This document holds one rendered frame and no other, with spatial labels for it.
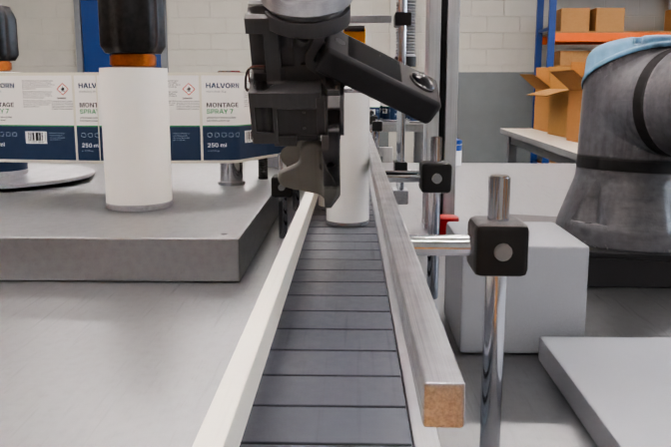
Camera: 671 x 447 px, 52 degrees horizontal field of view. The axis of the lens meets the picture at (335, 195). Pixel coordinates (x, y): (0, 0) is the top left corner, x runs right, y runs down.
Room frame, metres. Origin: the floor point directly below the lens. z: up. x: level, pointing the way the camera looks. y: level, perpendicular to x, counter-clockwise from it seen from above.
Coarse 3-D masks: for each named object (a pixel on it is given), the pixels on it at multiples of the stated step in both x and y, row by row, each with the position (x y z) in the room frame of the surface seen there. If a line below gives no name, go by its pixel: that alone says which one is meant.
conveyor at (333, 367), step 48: (336, 240) 0.72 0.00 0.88; (336, 288) 0.55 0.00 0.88; (384, 288) 0.55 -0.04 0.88; (288, 336) 0.44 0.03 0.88; (336, 336) 0.44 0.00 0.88; (384, 336) 0.44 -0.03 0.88; (288, 384) 0.36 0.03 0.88; (336, 384) 0.36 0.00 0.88; (384, 384) 0.36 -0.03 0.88; (288, 432) 0.31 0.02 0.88; (336, 432) 0.31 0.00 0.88; (384, 432) 0.31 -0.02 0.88
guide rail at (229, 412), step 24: (288, 240) 0.57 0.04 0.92; (288, 264) 0.49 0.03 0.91; (264, 288) 0.43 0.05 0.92; (288, 288) 0.49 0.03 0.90; (264, 312) 0.38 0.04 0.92; (264, 336) 0.35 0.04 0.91; (240, 360) 0.31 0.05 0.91; (264, 360) 0.35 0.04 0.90; (240, 384) 0.29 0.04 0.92; (216, 408) 0.26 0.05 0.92; (240, 408) 0.27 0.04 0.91; (216, 432) 0.24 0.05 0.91; (240, 432) 0.27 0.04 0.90
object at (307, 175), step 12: (312, 144) 0.63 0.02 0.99; (300, 156) 0.64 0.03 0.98; (312, 156) 0.64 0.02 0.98; (288, 168) 0.65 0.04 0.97; (300, 168) 0.64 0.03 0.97; (312, 168) 0.64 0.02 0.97; (288, 180) 0.65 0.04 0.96; (300, 180) 0.65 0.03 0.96; (312, 180) 0.65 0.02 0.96; (312, 192) 0.66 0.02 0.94; (324, 192) 0.65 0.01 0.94; (336, 192) 0.65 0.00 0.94
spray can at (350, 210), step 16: (352, 96) 0.79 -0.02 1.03; (352, 112) 0.79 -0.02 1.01; (368, 112) 0.81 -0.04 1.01; (352, 128) 0.79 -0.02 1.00; (368, 128) 0.81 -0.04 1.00; (352, 144) 0.79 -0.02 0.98; (368, 144) 0.81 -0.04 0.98; (352, 160) 0.79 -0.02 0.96; (368, 160) 0.81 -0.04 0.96; (352, 176) 0.79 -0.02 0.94; (368, 176) 0.81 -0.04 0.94; (352, 192) 0.79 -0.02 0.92; (368, 192) 0.81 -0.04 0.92; (336, 208) 0.80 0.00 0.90; (352, 208) 0.79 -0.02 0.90; (336, 224) 0.80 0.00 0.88; (352, 224) 0.79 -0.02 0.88
